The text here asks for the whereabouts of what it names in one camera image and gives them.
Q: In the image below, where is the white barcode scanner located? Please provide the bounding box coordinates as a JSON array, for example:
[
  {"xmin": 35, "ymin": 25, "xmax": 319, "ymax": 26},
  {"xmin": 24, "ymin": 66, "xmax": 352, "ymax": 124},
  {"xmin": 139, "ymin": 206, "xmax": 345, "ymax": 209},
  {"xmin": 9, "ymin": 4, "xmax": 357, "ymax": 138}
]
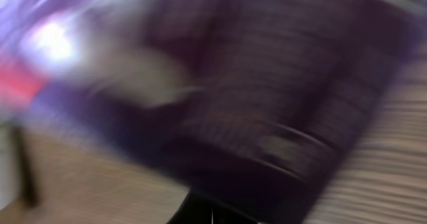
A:
[{"xmin": 1, "ymin": 119, "xmax": 40, "ymax": 210}]

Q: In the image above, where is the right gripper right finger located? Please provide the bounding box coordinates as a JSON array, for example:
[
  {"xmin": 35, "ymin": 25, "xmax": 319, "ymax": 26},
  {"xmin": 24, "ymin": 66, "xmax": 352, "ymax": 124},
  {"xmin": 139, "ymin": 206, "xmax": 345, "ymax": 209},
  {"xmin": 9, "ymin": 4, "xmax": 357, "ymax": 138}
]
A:
[{"xmin": 212, "ymin": 201, "xmax": 258, "ymax": 224}]

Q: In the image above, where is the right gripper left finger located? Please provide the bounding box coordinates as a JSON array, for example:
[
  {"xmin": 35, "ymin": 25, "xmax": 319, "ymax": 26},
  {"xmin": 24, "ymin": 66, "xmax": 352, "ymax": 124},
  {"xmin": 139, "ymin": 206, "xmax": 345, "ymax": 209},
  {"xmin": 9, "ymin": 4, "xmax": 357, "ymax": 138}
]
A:
[{"xmin": 167, "ymin": 191, "xmax": 212, "ymax": 224}]

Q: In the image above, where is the purple sanitary pad pack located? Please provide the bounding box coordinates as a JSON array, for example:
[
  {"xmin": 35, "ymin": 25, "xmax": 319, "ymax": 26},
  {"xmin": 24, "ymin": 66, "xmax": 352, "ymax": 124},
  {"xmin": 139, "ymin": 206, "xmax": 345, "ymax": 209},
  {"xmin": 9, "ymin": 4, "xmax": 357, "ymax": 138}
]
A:
[{"xmin": 28, "ymin": 0, "xmax": 426, "ymax": 223}]

